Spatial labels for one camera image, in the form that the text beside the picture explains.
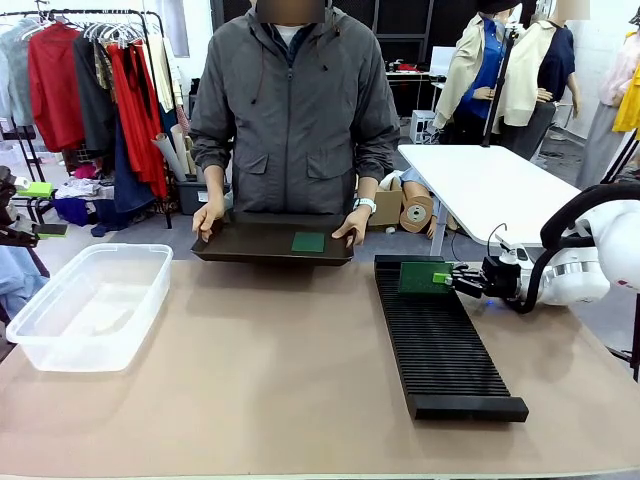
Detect clear plastic storage box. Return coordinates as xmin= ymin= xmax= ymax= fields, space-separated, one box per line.
xmin=5 ymin=242 xmax=175 ymax=373

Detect brown cardboard box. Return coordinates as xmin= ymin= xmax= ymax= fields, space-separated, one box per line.
xmin=368 ymin=176 xmax=404 ymax=230

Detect red hanging jacket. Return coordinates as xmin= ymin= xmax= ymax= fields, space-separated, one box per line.
xmin=26 ymin=21 xmax=87 ymax=154

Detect white work table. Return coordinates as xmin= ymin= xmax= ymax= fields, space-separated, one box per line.
xmin=397 ymin=143 xmax=584 ymax=257

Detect grey plastic storage bin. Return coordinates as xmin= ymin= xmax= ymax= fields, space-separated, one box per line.
xmin=175 ymin=179 xmax=234 ymax=217

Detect blue denim cloth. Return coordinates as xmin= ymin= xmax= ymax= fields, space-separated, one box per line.
xmin=0 ymin=244 xmax=52 ymax=322

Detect black slotted PCB rack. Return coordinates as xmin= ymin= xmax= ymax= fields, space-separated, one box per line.
xmin=373 ymin=254 xmax=531 ymax=424

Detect person's right forearm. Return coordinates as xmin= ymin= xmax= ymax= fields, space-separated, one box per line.
xmin=203 ymin=163 xmax=227 ymax=209

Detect person's left forearm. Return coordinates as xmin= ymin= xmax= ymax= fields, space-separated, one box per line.
xmin=355 ymin=175 xmax=380 ymax=202

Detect person in grey jacket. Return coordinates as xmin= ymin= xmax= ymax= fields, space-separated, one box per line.
xmin=188 ymin=0 xmax=402 ymax=217

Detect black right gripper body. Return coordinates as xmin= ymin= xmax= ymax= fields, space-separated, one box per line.
xmin=479 ymin=254 xmax=524 ymax=302

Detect person's right hand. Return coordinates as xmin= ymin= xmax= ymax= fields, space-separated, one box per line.
xmin=191 ymin=202 xmax=228 ymax=245

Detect small white crate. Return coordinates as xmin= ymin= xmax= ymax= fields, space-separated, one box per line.
xmin=409 ymin=109 xmax=442 ymax=145

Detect black tripod pole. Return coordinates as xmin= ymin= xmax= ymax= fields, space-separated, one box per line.
xmin=481 ymin=21 xmax=519 ymax=150

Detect dark grey hanging garment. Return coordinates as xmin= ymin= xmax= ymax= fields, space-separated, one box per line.
xmin=72 ymin=31 xmax=119 ymax=157

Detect beige paper rolls bundle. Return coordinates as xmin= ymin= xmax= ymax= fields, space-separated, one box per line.
xmin=151 ymin=123 xmax=199 ymax=183

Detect purple cloth on floor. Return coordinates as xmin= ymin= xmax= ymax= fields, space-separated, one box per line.
xmin=51 ymin=196 xmax=92 ymax=227

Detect cream hanging garment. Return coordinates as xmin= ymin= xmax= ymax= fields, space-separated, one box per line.
xmin=143 ymin=33 xmax=184 ymax=114

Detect black tray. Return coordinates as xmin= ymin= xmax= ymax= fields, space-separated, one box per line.
xmin=190 ymin=211 xmax=358 ymax=267

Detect black metal clothes rack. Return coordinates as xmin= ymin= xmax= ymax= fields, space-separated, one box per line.
xmin=0 ymin=8 xmax=174 ymax=230

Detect green PCB plain side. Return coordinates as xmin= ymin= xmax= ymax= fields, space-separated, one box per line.
xmin=291 ymin=231 xmax=327 ymax=253

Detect thin black camera cable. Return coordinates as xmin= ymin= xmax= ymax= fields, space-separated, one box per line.
xmin=486 ymin=222 xmax=510 ymax=254

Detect mannequin with blue shirt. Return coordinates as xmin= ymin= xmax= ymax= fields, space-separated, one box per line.
xmin=431 ymin=0 xmax=522 ymax=135

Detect person's left hand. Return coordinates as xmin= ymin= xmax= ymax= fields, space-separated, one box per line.
xmin=331 ymin=207 xmax=373 ymax=248

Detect mannequin with yellow garment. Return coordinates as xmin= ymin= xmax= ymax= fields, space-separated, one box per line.
xmin=576 ymin=16 xmax=640 ymax=190

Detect black floor stand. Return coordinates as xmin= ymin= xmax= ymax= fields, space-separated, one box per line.
xmin=606 ymin=293 xmax=640 ymax=383

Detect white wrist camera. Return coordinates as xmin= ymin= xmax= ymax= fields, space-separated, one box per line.
xmin=495 ymin=239 xmax=530 ymax=267

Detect mannequin with navy top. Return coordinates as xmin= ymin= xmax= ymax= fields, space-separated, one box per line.
xmin=501 ymin=0 xmax=582 ymax=160

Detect green PCB with components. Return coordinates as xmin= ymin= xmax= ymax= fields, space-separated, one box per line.
xmin=397 ymin=260 xmax=455 ymax=297

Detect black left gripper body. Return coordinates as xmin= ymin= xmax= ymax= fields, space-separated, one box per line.
xmin=0 ymin=166 xmax=19 ymax=227

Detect long red hanging dress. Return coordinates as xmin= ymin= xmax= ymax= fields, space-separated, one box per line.
xmin=104 ymin=41 xmax=169 ymax=200

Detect white cloth pile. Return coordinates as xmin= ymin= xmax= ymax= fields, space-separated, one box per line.
xmin=56 ymin=178 xmax=110 ymax=200

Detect navy hanging garment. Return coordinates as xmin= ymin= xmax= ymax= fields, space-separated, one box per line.
xmin=112 ymin=118 xmax=157 ymax=215

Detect brown cardboard spool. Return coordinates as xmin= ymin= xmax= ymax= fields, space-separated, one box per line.
xmin=399 ymin=180 xmax=437 ymax=237

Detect pale grey hanging garment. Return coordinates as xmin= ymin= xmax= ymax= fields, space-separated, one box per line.
xmin=0 ymin=18 xmax=37 ymax=129

